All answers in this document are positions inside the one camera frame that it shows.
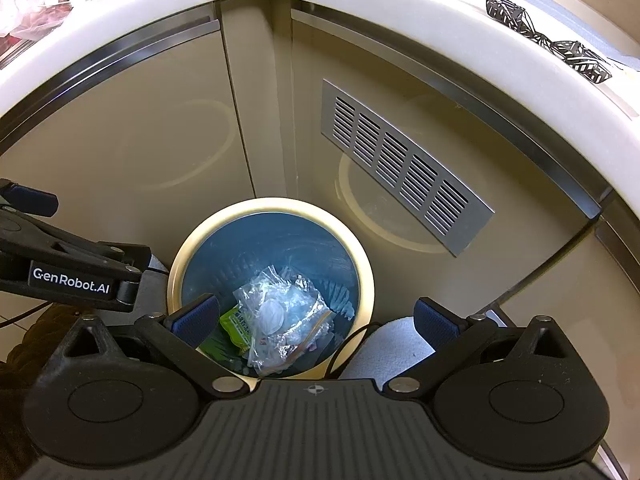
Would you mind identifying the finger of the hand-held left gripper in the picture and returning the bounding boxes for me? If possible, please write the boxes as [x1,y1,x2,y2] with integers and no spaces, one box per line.
[0,178,61,219]

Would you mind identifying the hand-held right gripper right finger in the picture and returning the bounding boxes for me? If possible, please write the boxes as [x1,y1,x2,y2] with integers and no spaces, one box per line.
[381,296,579,402]

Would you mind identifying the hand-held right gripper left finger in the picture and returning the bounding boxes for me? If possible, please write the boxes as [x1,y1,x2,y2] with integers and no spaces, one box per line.
[56,294,249,401]

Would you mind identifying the green sponge packet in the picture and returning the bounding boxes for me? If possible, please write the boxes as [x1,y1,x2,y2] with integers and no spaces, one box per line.
[219,307,262,357]

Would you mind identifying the clear plastic bag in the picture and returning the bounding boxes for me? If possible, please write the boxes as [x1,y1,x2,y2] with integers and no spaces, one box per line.
[232,265,334,377]

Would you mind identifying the cream round trash bin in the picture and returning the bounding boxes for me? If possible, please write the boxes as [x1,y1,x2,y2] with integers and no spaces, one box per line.
[167,197,376,382]

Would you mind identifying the white fuzzy cloth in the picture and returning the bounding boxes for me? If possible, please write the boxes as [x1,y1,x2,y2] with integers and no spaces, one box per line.
[344,317,437,382]

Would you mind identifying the beige kitchen cabinet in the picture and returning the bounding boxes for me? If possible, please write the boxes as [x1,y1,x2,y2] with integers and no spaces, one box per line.
[0,0,640,480]

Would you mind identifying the silver cabinet vent grille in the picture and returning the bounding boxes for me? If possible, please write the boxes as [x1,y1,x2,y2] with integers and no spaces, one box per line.
[320,78,497,258]

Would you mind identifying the bagged raw meat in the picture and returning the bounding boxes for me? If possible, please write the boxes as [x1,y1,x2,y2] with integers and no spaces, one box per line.
[0,0,77,42]

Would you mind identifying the white printed mat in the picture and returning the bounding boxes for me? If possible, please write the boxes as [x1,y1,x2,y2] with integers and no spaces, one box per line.
[484,0,640,87]

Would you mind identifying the black cable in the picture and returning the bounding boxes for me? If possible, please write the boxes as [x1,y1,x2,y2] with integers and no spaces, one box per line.
[326,324,382,382]

